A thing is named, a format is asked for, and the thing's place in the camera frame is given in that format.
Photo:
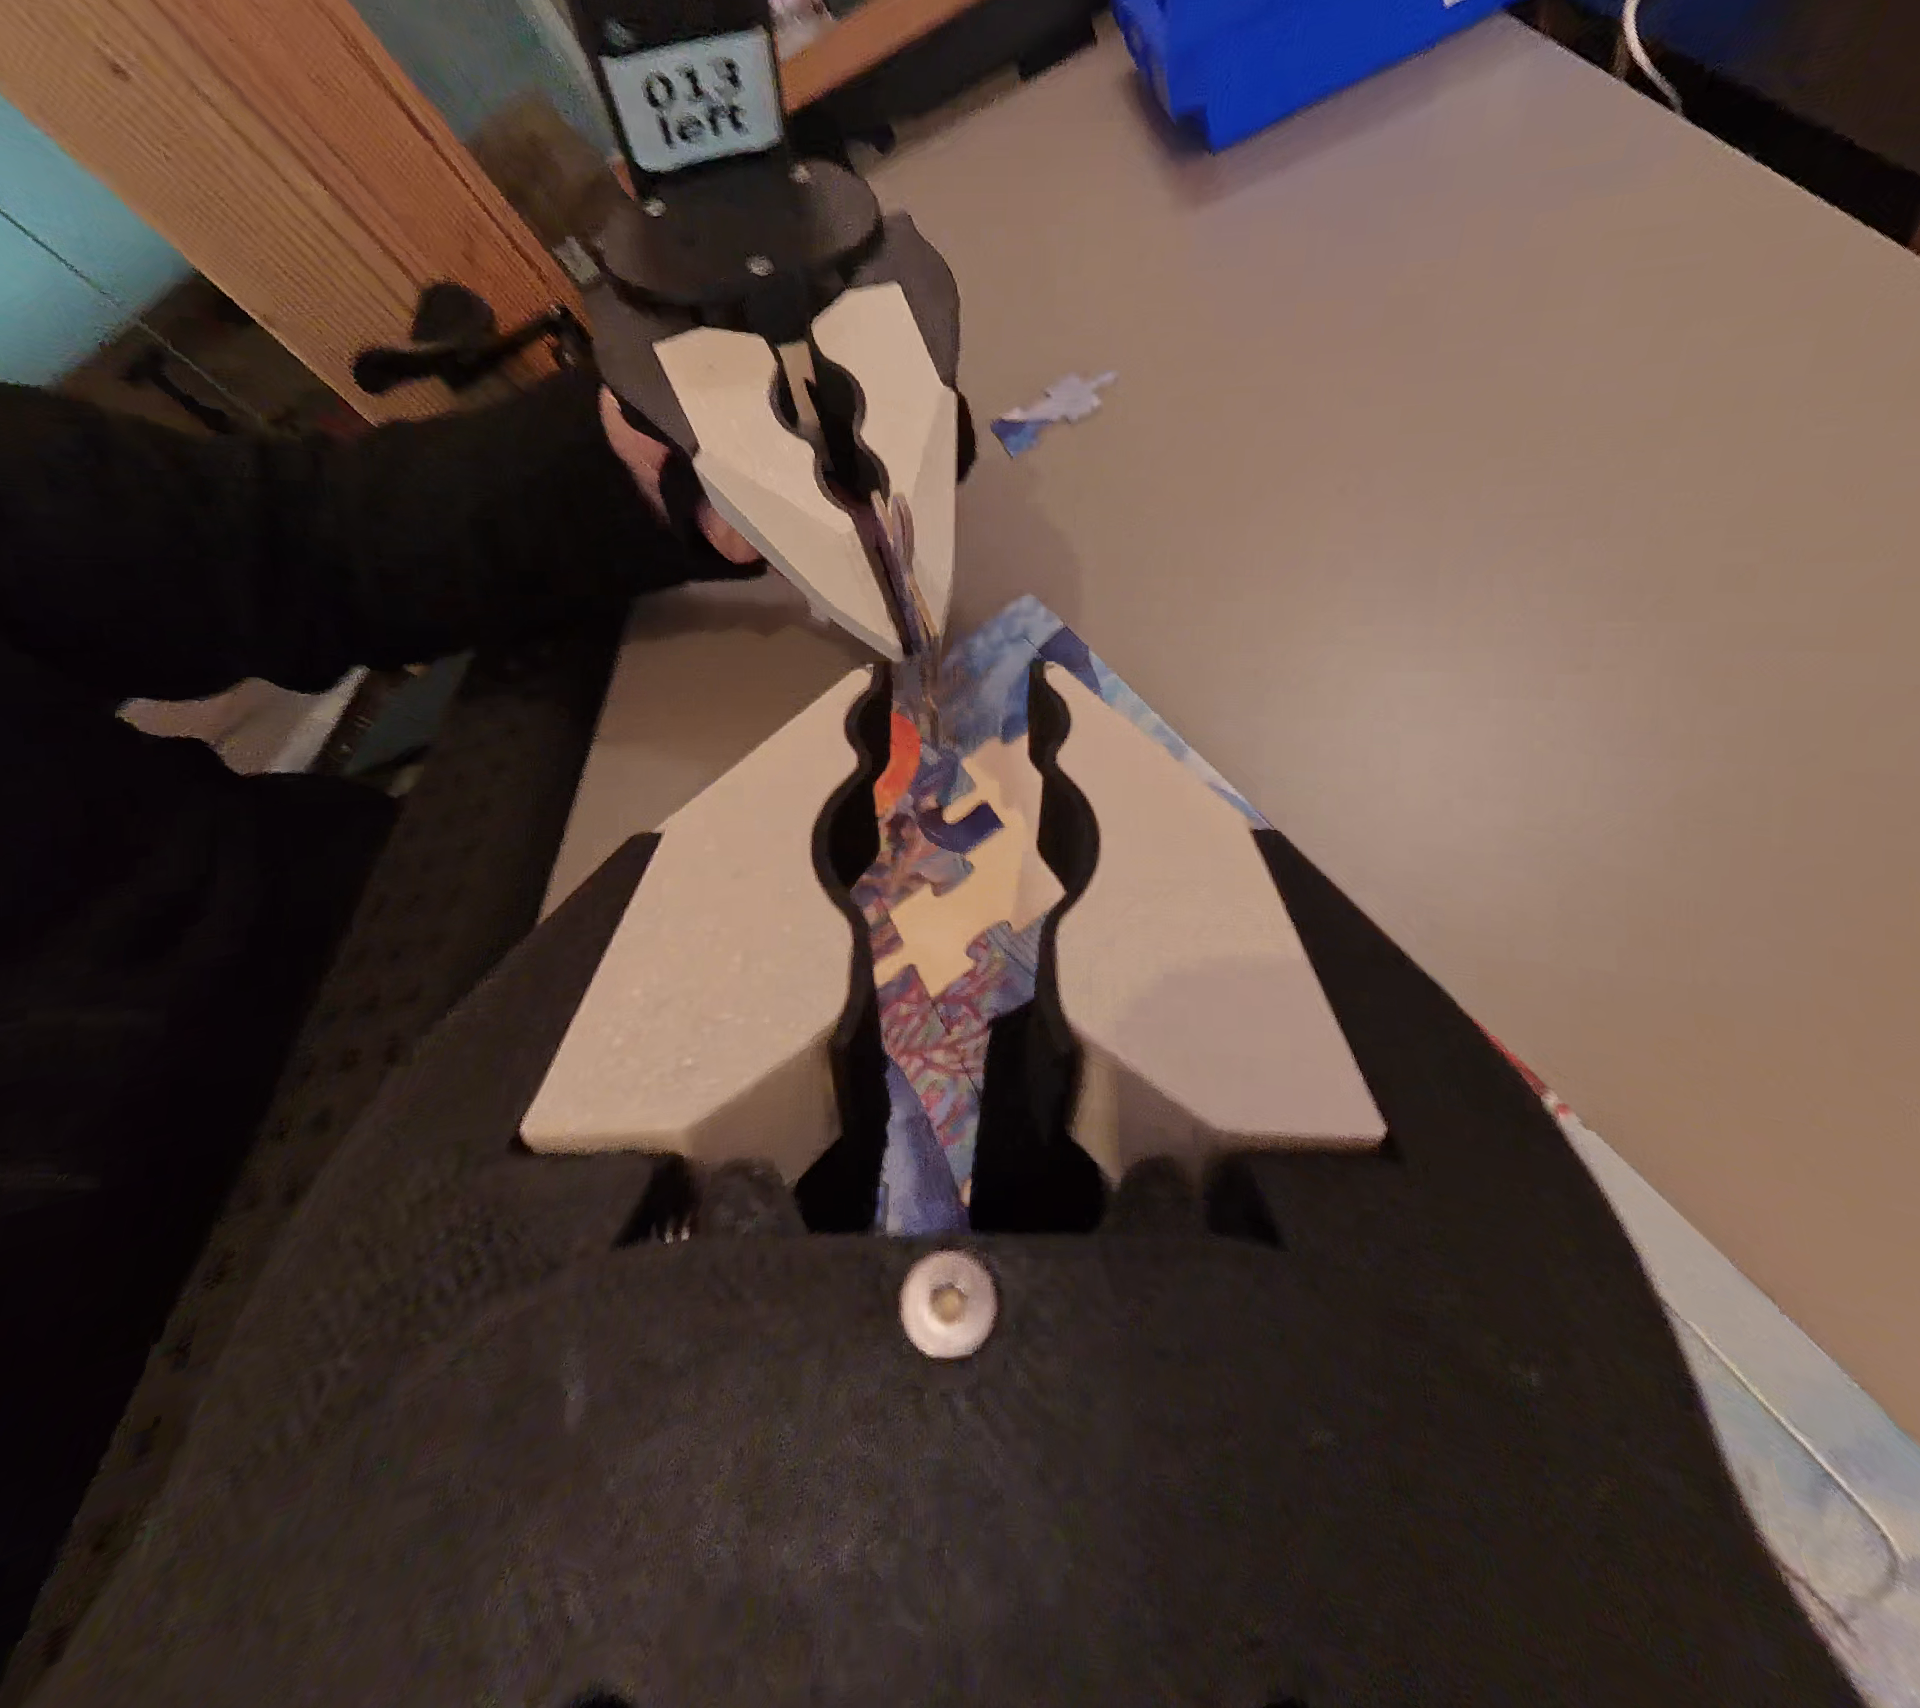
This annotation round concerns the dark blue striped puzzle piece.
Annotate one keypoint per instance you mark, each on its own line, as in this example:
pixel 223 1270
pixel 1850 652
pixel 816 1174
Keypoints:
pixel 1050 407

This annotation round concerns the white crumpled paper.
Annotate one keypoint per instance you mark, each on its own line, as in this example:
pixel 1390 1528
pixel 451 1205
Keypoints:
pixel 254 719

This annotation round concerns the sea animals jigsaw puzzle board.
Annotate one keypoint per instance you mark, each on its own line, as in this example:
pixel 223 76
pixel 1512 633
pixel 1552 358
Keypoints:
pixel 1815 1482

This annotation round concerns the person's left forearm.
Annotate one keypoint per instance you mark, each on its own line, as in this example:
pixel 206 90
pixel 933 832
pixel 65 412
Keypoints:
pixel 300 539

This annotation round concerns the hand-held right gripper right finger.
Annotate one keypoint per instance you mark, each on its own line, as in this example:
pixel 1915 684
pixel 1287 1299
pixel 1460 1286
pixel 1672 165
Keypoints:
pixel 1214 989

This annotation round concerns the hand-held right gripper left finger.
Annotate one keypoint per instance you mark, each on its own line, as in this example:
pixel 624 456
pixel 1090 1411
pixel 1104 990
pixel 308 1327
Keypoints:
pixel 674 989

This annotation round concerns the person's left hand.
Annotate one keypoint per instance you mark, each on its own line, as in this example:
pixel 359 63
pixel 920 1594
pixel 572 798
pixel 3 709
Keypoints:
pixel 638 456

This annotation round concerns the striped purple coral puzzle piece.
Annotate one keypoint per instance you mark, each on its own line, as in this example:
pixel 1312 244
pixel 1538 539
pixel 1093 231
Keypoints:
pixel 903 569

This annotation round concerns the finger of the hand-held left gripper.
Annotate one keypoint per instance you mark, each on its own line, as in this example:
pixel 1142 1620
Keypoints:
pixel 751 448
pixel 914 433

